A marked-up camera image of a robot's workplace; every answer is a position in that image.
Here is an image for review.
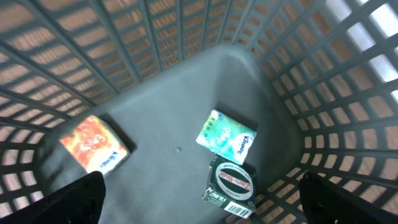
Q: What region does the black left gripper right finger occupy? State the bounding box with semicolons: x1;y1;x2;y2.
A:
298;170;397;224

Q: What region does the grey plastic mesh basket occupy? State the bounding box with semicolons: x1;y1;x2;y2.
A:
1;0;397;223

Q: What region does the green Kleenex tissue packet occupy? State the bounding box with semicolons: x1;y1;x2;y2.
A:
196;110;257;165

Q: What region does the orange tissue packet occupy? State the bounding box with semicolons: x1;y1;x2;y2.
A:
59;115;130;176

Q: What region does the dark green Zam-Buk box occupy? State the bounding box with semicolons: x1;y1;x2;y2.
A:
202;156;257;219

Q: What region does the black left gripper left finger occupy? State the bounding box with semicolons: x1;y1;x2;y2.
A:
1;171;106;224

